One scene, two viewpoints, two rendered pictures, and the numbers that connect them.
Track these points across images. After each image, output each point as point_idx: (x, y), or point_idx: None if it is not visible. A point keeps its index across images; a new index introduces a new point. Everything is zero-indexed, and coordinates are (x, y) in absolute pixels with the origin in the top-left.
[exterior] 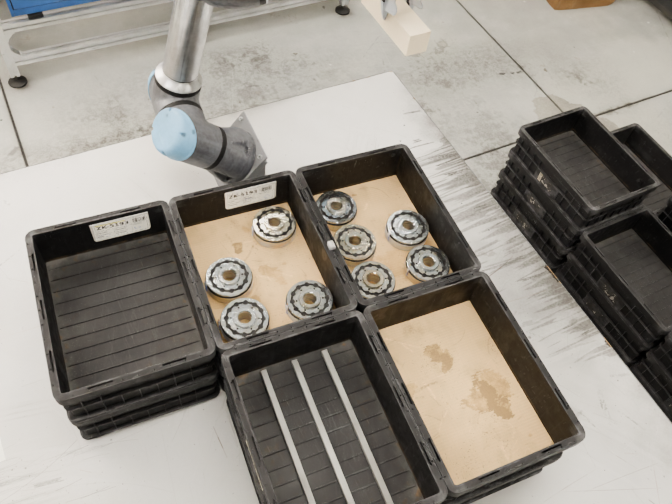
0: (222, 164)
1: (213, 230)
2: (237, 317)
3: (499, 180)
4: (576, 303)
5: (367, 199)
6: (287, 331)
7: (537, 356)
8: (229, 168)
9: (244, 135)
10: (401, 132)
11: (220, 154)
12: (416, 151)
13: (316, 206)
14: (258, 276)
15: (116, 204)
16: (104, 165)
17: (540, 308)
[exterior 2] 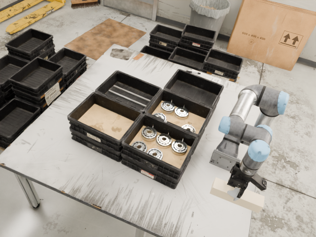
0: (222, 140)
1: (200, 123)
2: (169, 104)
3: None
4: (81, 199)
5: (175, 161)
6: (154, 98)
7: (89, 127)
8: (219, 143)
9: (228, 149)
10: (201, 230)
11: (224, 138)
12: (187, 225)
13: (180, 130)
14: (177, 120)
15: None
16: None
17: (94, 187)
